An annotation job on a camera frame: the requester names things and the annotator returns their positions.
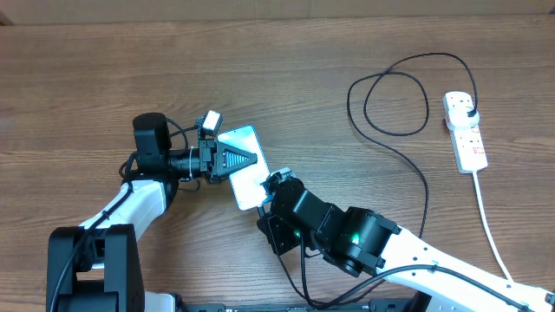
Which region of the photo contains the black Samsung smartphone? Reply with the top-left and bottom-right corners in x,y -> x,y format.
218,125 -> 271,211

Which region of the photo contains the black USB charging cable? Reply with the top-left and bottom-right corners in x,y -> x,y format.
256,52 -> 480,309

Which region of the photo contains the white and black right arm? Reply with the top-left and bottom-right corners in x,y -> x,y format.
258,172 -> 554,311

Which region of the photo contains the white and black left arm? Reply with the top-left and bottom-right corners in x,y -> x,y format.
46,111 -> 258,312

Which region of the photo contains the white charger adapter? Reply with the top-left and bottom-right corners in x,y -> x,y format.
445,106 -> 480,131

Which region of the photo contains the white power strip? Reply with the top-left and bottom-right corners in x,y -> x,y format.
442,91 -> 488,173

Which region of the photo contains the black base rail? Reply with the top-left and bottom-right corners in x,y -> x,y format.
176,291 -> 431,312

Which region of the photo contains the white power strip cord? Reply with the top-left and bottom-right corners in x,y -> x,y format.
471,171 -> 515,283

